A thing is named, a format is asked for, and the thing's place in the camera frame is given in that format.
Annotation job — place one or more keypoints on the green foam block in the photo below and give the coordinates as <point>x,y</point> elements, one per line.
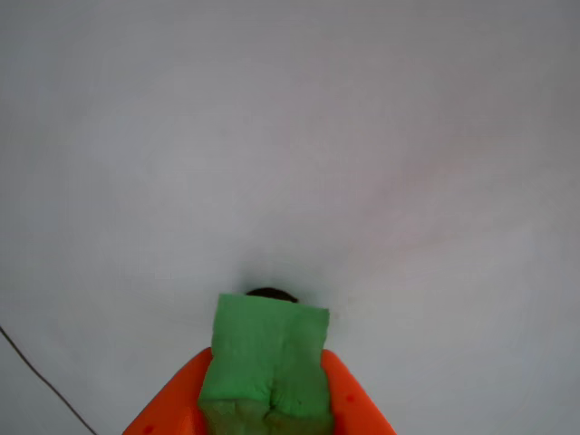
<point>267,344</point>

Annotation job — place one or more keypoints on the white paper sheet with lines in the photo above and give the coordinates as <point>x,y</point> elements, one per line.
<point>272,136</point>

